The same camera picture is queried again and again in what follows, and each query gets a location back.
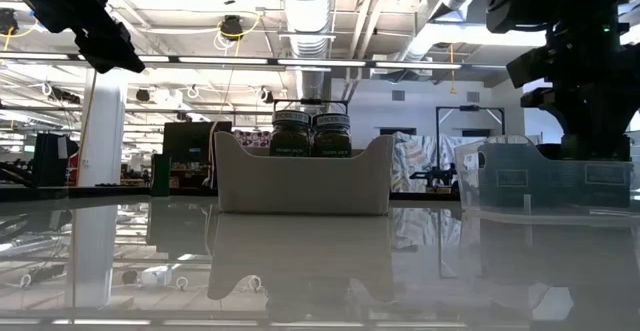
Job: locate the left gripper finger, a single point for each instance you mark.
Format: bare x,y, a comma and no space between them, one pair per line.
112,53

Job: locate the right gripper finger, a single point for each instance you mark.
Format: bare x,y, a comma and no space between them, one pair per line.
595,126

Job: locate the green-lid glass spice jar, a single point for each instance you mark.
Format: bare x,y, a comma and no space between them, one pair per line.
331,141
291,141

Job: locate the white pillar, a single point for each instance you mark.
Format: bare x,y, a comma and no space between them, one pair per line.
105,131

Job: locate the small red box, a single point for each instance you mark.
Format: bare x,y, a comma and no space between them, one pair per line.
73,168

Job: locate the black monitor back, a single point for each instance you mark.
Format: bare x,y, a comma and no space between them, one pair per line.
47,161

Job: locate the clear plastic bin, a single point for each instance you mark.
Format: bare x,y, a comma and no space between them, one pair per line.
467,191

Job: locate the purple patterned cloth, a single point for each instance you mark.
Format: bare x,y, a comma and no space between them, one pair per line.
252,138

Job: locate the colourful patterned cloth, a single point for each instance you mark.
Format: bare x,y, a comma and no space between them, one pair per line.
415,156

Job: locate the white plastic bin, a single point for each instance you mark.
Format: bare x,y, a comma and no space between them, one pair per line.
300,186

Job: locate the black frame stand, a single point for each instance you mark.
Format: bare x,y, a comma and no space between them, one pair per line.
470,107

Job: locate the black metal table frame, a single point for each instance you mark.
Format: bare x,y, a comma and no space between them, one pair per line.
100,192

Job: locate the slanted silver air duct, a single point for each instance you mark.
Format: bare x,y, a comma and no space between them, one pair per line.
450,1

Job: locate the wide silver air duct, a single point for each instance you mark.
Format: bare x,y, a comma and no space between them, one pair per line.
307,21

